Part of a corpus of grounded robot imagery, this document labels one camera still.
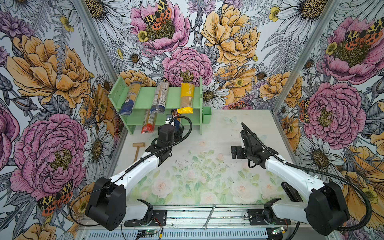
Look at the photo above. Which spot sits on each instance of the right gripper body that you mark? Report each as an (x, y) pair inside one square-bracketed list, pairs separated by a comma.
[(242, 153)]

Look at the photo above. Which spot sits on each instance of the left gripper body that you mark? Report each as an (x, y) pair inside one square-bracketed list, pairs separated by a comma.
[(178, 135)]

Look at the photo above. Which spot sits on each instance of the red spaghetti bag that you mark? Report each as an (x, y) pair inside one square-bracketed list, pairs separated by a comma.
[(149, 122)]

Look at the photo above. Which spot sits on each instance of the spaghetti bag with white label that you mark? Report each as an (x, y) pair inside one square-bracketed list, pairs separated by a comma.
[(160, 98)]

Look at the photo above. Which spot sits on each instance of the yellow spaghetti bag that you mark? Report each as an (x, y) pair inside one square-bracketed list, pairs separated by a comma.
[(186, 100)]

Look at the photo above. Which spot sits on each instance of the spaghetti bag with blue end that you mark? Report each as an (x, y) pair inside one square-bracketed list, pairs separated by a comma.
[(128, 105)]

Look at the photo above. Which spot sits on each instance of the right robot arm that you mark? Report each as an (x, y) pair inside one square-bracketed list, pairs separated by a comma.
[(311, 200)]

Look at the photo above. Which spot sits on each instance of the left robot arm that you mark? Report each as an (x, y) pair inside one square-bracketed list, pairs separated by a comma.
[(108, 204)]

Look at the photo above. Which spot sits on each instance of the green wooden shelf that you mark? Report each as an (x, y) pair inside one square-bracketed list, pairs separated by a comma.
[(144, 101)]

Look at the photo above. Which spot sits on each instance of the green cup on shelf side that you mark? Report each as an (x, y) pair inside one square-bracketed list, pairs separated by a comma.
[(207, 115)]

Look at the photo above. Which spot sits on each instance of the small wooden mallet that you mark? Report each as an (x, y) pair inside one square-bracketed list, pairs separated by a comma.
[(137, 146)]

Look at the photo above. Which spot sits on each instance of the black stapler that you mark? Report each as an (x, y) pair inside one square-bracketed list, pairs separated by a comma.
[(292, 193)]

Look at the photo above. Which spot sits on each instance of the small board right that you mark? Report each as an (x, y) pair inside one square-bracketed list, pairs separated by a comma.
[(280, 230)]

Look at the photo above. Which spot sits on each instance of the green circuit board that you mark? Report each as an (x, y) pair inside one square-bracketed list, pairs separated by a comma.
[(146, 234)]

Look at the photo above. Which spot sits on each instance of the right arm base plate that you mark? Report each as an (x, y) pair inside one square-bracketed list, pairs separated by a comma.
[(257, 217)]

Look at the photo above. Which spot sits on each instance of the metal rod on rail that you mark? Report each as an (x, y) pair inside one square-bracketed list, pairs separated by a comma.
[(209, 217)]

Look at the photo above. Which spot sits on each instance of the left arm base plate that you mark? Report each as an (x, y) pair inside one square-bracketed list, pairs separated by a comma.
[(156, 218)]

